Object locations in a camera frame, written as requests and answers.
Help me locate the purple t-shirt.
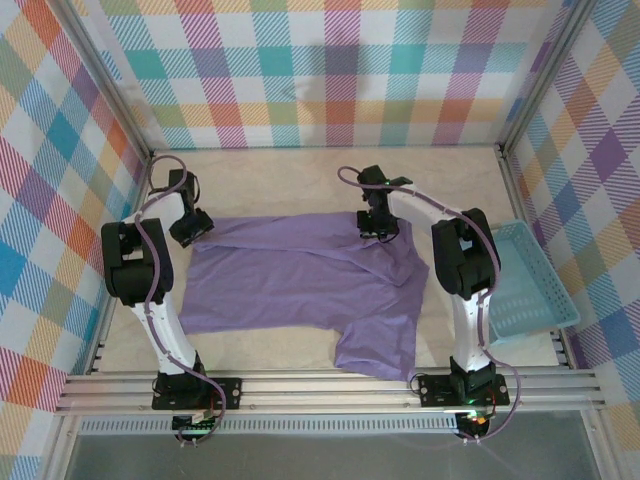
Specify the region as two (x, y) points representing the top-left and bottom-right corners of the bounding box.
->
(178, 211), (431, 384)

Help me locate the light blue plastic basket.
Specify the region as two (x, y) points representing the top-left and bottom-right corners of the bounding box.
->
(487, 219), (582, 346)

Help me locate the small electronics board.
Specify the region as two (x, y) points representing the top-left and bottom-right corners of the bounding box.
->
(171, 413), (221, 432)
(457, 409), (495, 431)

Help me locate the aluminium frame post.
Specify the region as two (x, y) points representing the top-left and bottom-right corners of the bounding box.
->
(497, 0), (601, 161)
(47, 0), (155, 164)

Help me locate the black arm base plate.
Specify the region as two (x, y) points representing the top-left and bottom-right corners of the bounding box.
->
(418, 373), (511, 407)
(151, 377), (244, 411)

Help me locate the aluminium mounting rail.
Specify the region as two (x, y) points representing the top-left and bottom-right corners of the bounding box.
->
(54, 369), (609, 417)

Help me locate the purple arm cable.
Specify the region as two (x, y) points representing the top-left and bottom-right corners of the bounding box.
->
(134, 155), (234, 447)
(338, 166), (525, 445)

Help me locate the slotted grey cable duct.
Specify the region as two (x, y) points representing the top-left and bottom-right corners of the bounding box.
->
(79, 417), (461, 435)

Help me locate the aluminium frame leg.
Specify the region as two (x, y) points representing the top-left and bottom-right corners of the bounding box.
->
(42, 414), (84, 480)
(582, 409), (617, 480)

